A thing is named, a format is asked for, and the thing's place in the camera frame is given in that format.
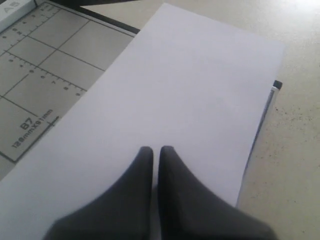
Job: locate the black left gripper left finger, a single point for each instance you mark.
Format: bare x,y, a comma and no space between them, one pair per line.
120,213

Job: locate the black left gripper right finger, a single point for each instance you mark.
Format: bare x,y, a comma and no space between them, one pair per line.
190,211

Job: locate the white paper sheet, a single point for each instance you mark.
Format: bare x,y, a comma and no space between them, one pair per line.
185,81

